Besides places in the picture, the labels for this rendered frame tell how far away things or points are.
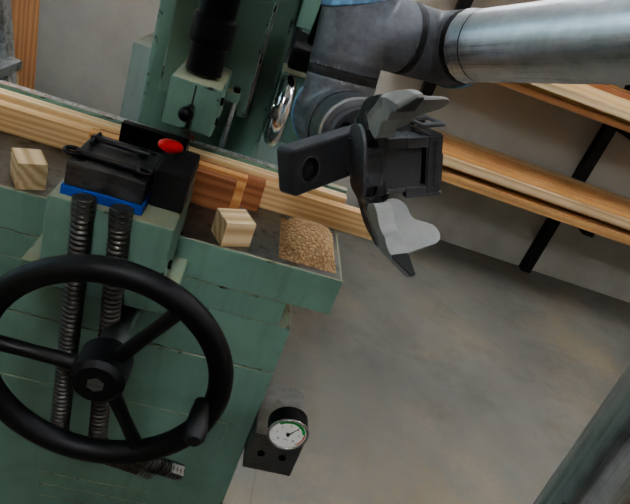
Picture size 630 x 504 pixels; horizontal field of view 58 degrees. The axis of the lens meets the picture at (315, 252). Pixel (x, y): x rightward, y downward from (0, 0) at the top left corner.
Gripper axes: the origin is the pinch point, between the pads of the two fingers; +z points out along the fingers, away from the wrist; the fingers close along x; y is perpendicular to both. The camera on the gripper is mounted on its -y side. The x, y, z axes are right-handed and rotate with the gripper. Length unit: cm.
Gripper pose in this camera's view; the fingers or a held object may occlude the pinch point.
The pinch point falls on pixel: (408, 193)
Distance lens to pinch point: 46.5
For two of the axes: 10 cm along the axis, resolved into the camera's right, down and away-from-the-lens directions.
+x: 0.3, 9.1, 4.0
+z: 2.4, 3.9, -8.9
